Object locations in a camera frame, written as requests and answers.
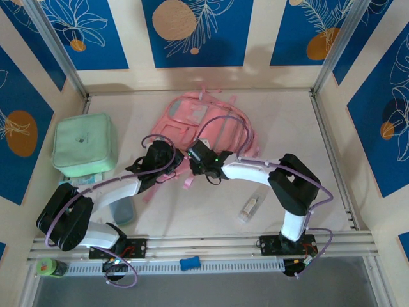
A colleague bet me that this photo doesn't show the pink school backpack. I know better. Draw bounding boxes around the pink school backpack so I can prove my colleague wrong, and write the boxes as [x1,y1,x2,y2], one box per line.
[142,85,259,202]

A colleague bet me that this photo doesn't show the grey blue pencil case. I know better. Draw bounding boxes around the grey blue pencil case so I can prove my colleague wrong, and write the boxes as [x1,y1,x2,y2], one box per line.
[108,198,135,226]

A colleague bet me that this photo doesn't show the clear plastic stationery packet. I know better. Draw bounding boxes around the clear plastic stationery packet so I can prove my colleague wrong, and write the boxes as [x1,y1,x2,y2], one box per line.
[237,188,268,224]

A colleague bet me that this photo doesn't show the light blue tissue pack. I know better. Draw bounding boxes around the light blue tissue pack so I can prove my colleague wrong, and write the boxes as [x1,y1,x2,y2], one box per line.
[59,172,103,186]

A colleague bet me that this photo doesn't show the mint green square pouch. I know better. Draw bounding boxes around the mint green square pouch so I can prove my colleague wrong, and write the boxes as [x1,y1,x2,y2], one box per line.
[52,112,118,178]

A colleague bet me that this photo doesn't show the blue bone shaped sponge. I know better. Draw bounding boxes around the blue bone shaped sponge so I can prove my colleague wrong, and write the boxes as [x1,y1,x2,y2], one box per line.
[179,256,201,272]

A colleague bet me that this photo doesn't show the left black electronics board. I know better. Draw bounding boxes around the left black electronics board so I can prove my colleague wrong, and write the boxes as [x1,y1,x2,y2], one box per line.
[101,257,129,282]

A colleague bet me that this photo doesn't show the black electronics board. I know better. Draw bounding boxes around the black electronics board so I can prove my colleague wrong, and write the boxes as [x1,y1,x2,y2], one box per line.
[101,257,129,282]
[282,255,316,279]

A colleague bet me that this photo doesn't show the right black electronics board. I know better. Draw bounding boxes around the right black electronics board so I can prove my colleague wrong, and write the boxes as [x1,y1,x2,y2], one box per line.
[282,255,316,279]

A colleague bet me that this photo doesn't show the green bottle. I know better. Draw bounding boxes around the green bottle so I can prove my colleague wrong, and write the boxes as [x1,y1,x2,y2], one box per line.
[35,258,68,278]

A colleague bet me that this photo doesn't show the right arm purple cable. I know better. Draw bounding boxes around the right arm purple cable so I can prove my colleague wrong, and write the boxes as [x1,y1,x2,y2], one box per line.
[199,114,334,279]

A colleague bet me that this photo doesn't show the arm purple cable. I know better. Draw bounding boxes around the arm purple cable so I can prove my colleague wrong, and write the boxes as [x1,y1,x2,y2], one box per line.
[199,114,334,279]
[46,134,180,288]

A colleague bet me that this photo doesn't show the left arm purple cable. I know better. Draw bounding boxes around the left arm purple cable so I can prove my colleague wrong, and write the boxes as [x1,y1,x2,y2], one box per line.
[46,134,180,288]

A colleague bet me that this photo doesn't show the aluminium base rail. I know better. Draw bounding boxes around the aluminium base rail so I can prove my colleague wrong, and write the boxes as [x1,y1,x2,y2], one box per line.
[27,232,380,262]

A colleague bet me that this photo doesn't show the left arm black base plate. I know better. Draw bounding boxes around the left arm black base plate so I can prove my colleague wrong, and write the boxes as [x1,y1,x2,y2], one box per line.
[88,238,148,260]

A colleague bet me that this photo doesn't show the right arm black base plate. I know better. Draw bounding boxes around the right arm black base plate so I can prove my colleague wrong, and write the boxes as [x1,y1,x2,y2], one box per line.
[259,235,317,256]

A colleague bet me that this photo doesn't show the grey slotted cable duct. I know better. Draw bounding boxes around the grey slotted cable duct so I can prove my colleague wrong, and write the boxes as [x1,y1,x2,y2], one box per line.
[65,259,285,275]

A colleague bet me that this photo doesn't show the left aluminium frame post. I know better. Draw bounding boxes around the left aluminium frame post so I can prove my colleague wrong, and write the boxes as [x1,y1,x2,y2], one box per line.
[24,0,91,100]

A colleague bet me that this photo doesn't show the aluminium frame post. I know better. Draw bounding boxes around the aluminium frame post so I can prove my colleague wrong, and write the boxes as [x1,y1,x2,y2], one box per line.
[24,0,91,100]
[311,0,373,97]

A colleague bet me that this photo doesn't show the right aluminium frame post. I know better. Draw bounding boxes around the right aluminium frame post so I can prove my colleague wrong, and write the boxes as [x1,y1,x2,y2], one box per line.
[311,0,373,97]

